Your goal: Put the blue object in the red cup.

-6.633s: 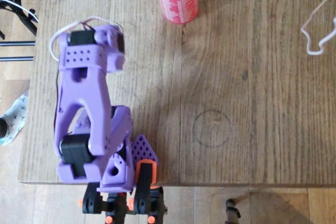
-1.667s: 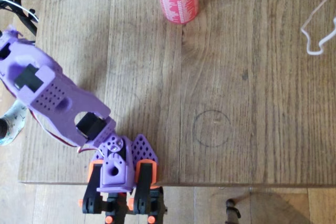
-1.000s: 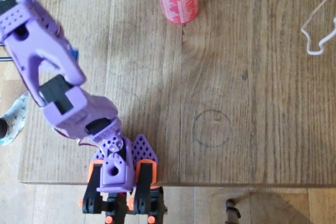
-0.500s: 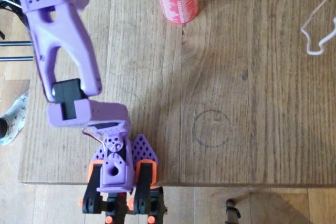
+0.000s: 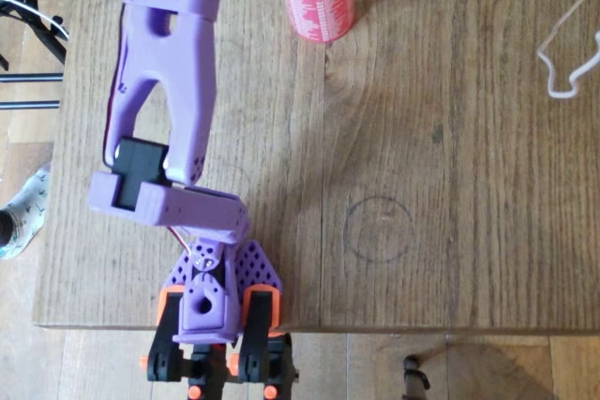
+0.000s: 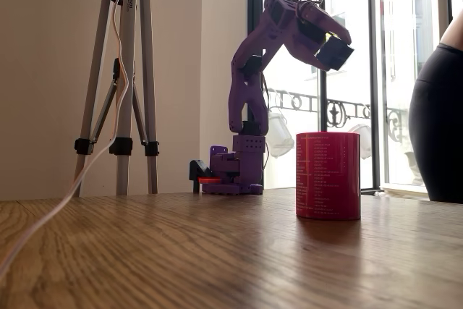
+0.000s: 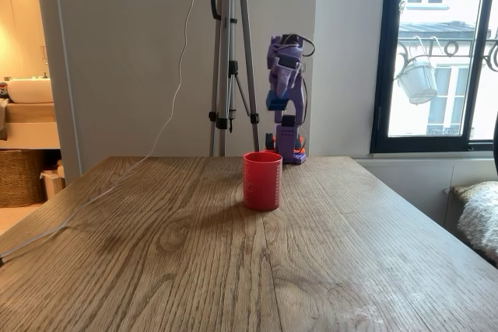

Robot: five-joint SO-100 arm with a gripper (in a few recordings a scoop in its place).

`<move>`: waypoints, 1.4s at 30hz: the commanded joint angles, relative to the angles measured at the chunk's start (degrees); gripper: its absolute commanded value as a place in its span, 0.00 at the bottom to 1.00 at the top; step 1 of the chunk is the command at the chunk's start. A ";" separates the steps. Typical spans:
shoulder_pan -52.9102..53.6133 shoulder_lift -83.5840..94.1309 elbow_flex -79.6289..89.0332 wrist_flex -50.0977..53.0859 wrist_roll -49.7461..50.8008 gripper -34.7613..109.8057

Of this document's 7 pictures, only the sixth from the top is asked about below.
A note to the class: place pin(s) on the black orange table clamp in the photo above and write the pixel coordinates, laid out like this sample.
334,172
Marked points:
197,169

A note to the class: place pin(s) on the person in black trousers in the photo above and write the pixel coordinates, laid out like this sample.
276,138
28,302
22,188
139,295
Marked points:
441,124

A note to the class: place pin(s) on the dark blue cube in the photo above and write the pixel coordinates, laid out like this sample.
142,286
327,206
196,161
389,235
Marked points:
334,55

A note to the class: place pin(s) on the purple robot arm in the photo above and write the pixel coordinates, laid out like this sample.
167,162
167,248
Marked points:
246,99

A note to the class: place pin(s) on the silver camera tripod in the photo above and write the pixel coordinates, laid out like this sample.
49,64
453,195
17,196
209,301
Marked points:
123,171

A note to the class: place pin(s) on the red printed cup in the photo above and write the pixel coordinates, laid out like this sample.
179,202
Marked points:
325,178

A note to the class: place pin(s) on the black iron balcony railing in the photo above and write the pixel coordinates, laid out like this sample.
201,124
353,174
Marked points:
338,113

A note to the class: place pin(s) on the grey stone urn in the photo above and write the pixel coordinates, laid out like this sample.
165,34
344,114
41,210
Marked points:
414,168

